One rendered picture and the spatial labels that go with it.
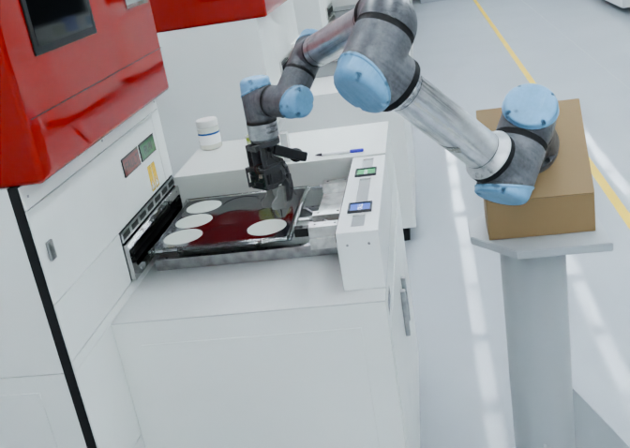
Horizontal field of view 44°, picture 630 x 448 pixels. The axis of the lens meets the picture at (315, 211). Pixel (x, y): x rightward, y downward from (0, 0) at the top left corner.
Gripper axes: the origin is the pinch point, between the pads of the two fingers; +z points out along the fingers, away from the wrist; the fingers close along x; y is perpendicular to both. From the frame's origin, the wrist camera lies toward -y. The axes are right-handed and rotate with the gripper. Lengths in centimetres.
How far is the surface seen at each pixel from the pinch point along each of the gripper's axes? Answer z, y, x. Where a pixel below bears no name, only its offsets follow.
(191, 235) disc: 1.8, 18.9, -15.5
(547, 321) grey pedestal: 33, -31, 55
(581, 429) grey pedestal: 71, -41, 58
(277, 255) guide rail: 8.6, 7.7, 3.1
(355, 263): 3.3, 11.2, 33.4
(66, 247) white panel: -13, 58, -3
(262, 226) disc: 1.7, 6.8, -1.4
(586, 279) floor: 92, -159, 2
